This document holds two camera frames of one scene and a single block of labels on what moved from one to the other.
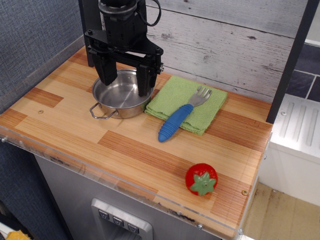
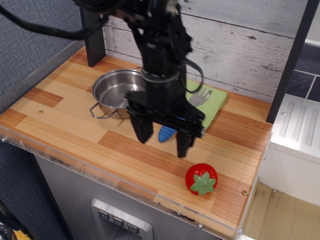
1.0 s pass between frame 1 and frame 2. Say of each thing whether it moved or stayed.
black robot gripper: moved
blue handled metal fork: stayed
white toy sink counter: stayed
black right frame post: stayed
